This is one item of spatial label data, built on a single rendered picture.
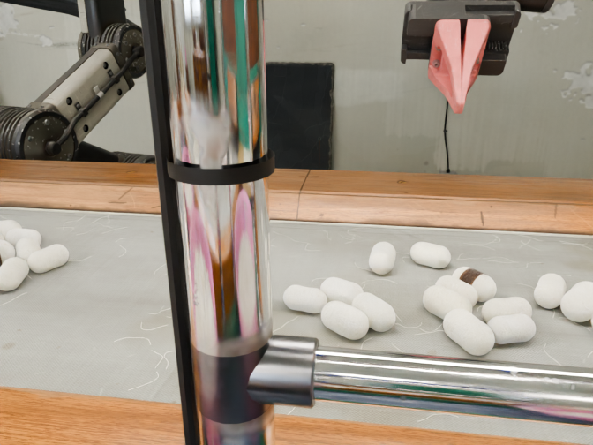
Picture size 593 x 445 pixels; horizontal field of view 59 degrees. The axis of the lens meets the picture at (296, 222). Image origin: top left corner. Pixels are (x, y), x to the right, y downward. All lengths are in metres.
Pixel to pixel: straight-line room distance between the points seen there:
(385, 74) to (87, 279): 2.07
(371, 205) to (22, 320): 0.33
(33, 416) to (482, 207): 0.42
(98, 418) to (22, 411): 0.04
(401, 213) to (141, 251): 0.25
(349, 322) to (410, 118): 2.12
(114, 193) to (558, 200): 0.46
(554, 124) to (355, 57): 0.88
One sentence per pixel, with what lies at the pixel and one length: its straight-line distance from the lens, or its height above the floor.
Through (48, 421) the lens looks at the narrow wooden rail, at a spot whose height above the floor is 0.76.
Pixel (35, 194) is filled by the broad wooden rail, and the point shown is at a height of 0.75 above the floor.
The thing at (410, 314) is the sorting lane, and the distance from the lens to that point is 0.38.
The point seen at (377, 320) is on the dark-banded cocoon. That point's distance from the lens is 0.35.
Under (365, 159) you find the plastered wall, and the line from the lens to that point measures 2.48.
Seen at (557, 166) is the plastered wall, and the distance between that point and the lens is 2.52.
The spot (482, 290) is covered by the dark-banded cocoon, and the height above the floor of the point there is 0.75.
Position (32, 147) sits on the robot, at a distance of 0.97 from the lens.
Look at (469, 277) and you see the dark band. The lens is 0.40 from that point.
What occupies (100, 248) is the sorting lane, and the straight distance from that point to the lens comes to 0.51.
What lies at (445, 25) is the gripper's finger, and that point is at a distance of 0.51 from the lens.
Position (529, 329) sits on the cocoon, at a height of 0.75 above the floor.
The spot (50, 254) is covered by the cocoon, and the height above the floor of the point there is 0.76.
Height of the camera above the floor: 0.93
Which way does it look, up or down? 21 degrees down
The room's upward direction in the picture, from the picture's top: straight up
